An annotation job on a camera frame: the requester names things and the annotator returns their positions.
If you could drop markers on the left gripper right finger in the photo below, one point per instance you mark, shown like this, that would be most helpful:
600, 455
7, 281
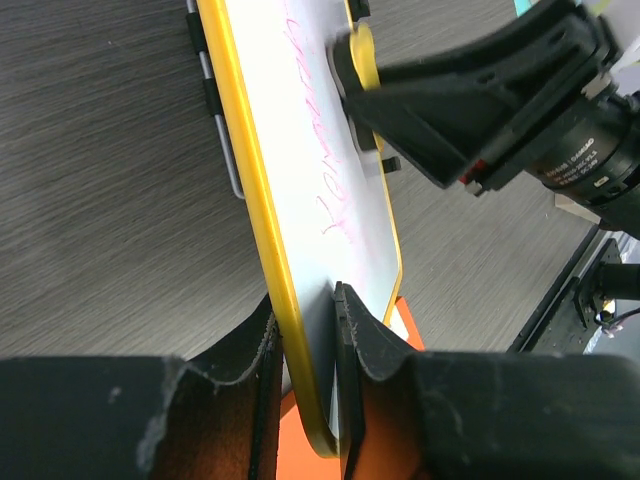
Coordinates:
411, 414

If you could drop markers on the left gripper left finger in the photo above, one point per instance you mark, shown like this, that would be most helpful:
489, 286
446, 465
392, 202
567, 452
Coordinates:
215, 416

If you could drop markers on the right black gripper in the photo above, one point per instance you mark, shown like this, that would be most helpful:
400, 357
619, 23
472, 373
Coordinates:
536, 96

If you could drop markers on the yellow black eraser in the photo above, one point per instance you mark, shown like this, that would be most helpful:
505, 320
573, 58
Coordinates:
352, 62

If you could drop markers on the yellow framed whiteboard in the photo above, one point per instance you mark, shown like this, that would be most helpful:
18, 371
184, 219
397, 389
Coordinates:
319, 209

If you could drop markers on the orange plastic board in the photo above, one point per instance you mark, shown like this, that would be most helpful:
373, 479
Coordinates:
296, 458

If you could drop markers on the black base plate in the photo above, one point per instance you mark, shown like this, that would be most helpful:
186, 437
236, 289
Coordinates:
587, 299

